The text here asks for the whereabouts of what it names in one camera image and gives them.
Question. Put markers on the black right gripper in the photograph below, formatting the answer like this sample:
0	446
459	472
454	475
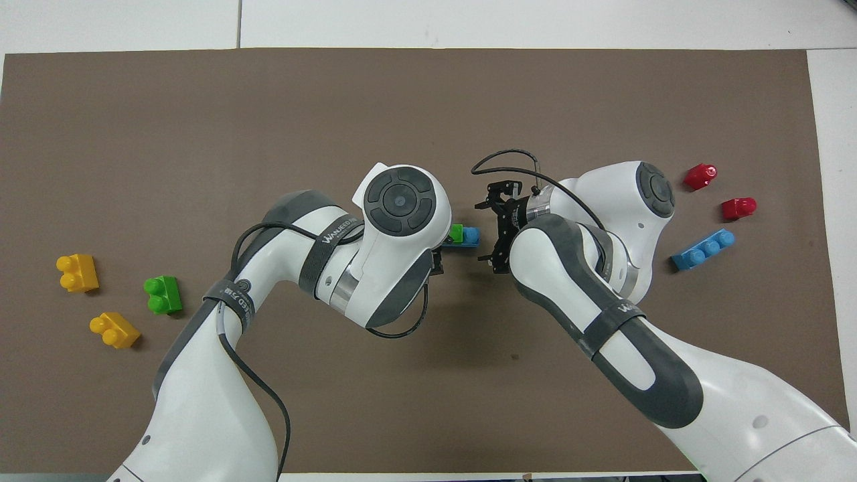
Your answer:
517	213

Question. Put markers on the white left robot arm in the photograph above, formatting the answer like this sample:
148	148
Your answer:
201	415

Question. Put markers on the red one-stud block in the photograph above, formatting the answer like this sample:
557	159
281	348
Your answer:
698	177
738	208

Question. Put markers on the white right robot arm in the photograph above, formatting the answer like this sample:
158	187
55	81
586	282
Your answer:
736	415

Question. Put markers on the blue three-stud block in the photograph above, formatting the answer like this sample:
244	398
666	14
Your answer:
703	250
471	236

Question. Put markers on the green two-stud block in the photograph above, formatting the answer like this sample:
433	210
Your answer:
164	294
457	233

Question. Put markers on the brown table mat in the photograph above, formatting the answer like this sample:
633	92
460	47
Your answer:
134	134

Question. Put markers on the yellow two-stud block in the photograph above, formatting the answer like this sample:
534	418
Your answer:
117	330
79	273

